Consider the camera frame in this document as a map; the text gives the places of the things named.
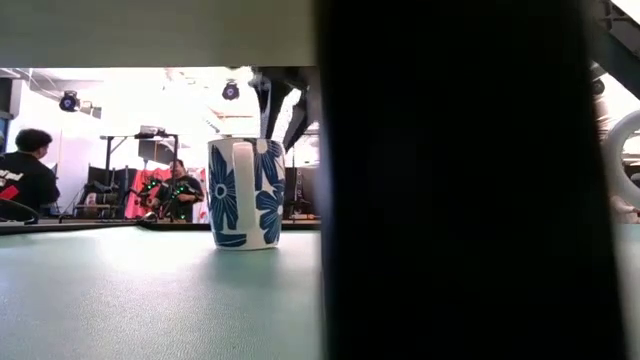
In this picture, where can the black table border strip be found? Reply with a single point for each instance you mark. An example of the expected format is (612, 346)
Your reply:
(100, 226)

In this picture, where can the black round ceiling device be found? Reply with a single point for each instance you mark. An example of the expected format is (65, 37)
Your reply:
(230, 91)
(69, 101)

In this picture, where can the black metal shelf leg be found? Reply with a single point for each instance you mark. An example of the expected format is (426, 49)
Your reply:
(465, 180)

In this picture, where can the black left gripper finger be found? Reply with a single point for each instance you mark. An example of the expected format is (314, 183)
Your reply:
(299, 120)
(272, 97)

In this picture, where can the colourful floral cloth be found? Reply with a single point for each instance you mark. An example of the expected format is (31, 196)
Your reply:
(204, 175)

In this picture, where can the light wooden shelf board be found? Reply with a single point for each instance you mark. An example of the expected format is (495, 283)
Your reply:
(155, 32)

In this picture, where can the black background frame stand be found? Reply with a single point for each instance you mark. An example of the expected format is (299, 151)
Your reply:
(175, 147)

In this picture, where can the black tower box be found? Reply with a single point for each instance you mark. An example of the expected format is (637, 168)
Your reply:
(300, 192)

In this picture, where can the white mug with blue flowers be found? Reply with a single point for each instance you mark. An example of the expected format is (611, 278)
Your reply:
(222, 200)

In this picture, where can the red cloth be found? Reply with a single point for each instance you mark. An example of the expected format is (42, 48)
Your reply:
(135, 192)

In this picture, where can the black background equipment rack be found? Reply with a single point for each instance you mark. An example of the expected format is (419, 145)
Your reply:
(102, 190)

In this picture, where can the person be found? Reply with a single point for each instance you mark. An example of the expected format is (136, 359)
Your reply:
(186, 202)
(27, 182)

